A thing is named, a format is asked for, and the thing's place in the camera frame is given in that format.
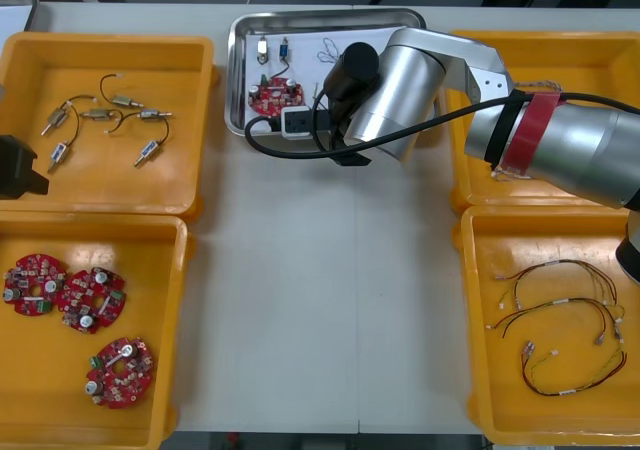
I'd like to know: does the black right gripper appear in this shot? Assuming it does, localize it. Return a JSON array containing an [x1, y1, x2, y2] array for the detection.
[[322, 98, 374, 168]]

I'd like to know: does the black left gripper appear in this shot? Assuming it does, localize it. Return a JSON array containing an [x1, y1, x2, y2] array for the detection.
[[0, 134, 51, 201]]

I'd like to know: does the blue-white twisted wire harness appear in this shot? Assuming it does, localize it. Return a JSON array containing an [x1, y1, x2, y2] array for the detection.
[[519, 80, 564, 93], [315, 37, 347, 66], [491, 166, 534, 180]]

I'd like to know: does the blue label metal solenoid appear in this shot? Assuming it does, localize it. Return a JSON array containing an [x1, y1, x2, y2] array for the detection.
[[277, 37, 294, 79]]

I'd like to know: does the steel tray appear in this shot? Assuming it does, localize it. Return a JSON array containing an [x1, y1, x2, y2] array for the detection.
[[225, 8, 431, 139]]

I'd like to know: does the round red circuit board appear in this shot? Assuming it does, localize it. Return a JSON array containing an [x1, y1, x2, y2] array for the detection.
[[3, 253, 69, 316], [85, 336, 155, 410], [248, 73, 306, 117], [56, 267, 126, 335]]

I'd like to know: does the yellow-orange plastic bin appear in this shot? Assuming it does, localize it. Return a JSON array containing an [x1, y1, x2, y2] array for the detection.
[[452, 204, 640, 449], [0, 209, 197, 450], [435, 29, 640, 216], [0, 30, 220, 216]]

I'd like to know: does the pile of metal solenoids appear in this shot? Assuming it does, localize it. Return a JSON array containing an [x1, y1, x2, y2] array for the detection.
[[39, 72, 176, 174]]

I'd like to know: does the white paper sheet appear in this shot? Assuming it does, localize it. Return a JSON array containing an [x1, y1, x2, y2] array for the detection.
[[244, 27, 401, 121]]

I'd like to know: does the grey metal tray corner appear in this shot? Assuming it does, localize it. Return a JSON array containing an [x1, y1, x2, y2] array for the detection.
[[0, 0, 40, 34]]

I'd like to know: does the right arm wrist camera box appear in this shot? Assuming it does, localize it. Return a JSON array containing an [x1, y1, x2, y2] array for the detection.
[[278, 105, 324, 142]]

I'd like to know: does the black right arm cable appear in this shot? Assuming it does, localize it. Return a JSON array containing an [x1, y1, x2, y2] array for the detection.
[[243, 87, 640, 160]]

